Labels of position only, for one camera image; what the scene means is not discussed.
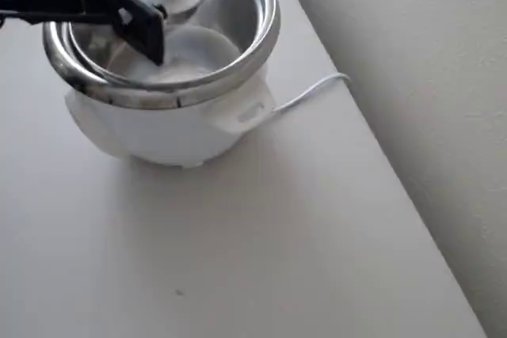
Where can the white rice cooker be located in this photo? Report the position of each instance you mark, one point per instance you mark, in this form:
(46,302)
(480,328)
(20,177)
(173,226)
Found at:
(166,132)

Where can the steel inner pot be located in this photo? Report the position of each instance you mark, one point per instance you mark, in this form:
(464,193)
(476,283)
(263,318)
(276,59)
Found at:
(241,13)

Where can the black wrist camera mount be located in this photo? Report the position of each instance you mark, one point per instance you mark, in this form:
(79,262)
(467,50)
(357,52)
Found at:
(146,33)

